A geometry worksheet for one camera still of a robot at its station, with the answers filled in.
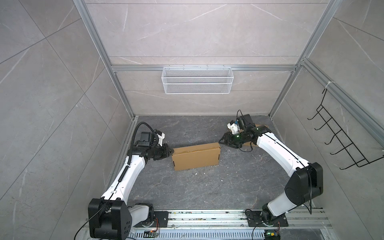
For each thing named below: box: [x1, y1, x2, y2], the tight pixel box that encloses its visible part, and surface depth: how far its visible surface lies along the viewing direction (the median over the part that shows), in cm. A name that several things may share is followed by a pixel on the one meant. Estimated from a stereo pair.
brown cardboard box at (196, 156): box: [171, 142, 221, 171], surface depth 83 cm
